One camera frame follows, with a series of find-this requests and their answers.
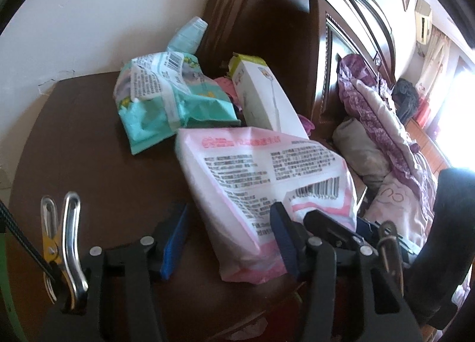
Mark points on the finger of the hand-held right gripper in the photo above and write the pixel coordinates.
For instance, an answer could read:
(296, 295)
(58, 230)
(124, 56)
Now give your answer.
(369, 229)
(326, 225)

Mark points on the pink and white plastic packet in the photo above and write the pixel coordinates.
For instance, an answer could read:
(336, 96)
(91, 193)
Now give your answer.
(241, 179)

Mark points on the purple patterned blanket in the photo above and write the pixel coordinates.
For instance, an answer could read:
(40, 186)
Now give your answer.
(371, 104)

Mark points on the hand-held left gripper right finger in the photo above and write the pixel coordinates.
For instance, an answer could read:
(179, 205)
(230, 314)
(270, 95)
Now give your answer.
(284, 238)

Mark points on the white box with yellow-green end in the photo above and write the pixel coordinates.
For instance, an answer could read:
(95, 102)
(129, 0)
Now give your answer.
(256, 97)

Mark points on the light patterned curtain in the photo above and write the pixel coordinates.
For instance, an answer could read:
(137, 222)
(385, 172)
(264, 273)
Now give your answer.
(436, 52)

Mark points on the dark wooden headboard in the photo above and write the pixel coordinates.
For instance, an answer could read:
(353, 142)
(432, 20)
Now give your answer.
(259, 12)

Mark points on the white air conditioner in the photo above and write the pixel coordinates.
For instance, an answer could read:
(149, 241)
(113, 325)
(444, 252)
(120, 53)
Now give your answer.
(423, 21)

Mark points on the teal plastic packet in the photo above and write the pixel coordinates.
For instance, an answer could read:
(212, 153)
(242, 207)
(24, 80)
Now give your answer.
(156, 104)

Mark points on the dark grey clothing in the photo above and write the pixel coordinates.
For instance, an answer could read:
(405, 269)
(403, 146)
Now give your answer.
(404, 97)

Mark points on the silver metal spring clip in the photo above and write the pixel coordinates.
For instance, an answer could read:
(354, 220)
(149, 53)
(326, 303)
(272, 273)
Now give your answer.
(389, 249)
(72, 253)

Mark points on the light blue tissue pack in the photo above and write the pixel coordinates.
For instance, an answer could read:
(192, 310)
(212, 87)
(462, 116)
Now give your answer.
(187, 36)

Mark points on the grey pillow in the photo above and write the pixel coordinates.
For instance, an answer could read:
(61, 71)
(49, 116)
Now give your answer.
(360, 149)

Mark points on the brown wooden nightstand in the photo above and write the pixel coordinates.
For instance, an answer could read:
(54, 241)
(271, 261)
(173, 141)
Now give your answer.
(74, 141)

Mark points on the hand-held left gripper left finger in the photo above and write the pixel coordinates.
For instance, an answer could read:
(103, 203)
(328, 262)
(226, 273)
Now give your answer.
(174, 242)

